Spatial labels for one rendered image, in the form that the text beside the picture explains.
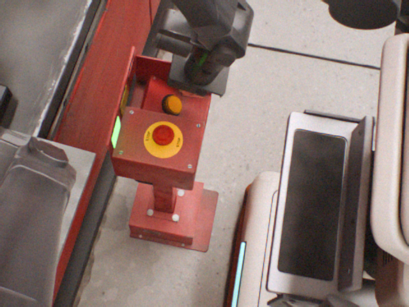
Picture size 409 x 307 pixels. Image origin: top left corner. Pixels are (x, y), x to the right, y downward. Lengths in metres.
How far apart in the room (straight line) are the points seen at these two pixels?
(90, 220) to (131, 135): 0.75
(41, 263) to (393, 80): 0.34
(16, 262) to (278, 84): 1.72
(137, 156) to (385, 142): 0.61
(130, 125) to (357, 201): 0.49
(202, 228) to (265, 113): 0.46
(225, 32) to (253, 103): 1.17
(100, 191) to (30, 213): 1.38
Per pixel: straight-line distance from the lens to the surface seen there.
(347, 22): 0.68
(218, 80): 0.97
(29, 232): 0.37
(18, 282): 0.31
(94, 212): 1.76
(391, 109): 0.51
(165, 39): 0.86
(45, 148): 0.55
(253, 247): 1.51
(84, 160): 0.80
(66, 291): 1.73
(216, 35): 0.80
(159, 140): 1.00
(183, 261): 1.77
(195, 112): 1.14
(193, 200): 1.68
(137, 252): 1.77
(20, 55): 1.03
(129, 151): 1.03
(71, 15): 1.06
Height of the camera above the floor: 1.75
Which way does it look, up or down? 70 degrees down
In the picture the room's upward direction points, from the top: 10 degrees clockwise
